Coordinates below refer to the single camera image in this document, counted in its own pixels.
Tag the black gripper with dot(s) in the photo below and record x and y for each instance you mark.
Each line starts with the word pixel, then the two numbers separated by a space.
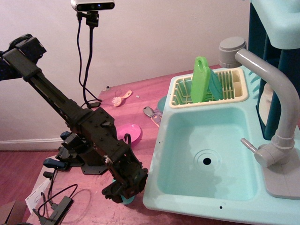
pixel 129 177

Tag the teal plastic cup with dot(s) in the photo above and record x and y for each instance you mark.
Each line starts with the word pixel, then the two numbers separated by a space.
pixel 125 201

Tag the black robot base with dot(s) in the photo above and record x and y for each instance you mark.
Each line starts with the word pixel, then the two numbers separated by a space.
pixel 76 151

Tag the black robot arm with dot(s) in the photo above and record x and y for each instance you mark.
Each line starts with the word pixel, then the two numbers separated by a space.
pixel 92 143

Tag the teal toy sink unit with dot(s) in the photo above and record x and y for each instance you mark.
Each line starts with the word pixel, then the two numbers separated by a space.
pixel 200 167

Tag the teal bowl behind sink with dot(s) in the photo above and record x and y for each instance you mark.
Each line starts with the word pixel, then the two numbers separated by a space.
pixel 161 104

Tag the pink plastic plate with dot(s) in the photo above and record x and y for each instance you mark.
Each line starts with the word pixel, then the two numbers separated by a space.
pixel 132 129

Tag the black usb hub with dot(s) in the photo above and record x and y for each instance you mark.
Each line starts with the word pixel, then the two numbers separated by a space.
pixel 58 214

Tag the grey toy spatula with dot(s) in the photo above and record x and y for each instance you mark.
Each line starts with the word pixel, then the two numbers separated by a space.
pixel 155 116

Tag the blue clamp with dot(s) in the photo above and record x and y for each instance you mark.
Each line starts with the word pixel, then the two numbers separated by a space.
pixel 52 163

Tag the peach toy dish brush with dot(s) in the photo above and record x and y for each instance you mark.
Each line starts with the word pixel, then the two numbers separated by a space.
pixel 116 101

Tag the white paper card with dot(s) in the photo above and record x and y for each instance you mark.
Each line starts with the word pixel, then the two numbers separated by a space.
pixel 40 186

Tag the brown cardboard box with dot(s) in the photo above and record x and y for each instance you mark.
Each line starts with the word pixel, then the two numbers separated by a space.
pixel 12 213

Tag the green plastic cutting board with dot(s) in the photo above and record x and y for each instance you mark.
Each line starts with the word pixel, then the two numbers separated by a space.
pixel 200 80

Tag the teal plastic plate in rack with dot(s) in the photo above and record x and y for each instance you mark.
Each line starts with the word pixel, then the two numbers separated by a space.
pixel 215 86

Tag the cream dish rack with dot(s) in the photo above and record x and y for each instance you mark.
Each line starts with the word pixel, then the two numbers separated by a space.
pixel 234 89

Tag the grey toy faucet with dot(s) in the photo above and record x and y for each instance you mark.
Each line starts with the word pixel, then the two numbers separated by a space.
pixel 279 159

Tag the grey round knob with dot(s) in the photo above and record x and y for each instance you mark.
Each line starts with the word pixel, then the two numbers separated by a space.
pixel 228 49

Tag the dark teal toy shelf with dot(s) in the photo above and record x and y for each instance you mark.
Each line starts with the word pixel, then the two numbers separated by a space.
pixel 274 36

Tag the silver depth camera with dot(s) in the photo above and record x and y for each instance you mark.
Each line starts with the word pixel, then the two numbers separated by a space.
pixel 92 5

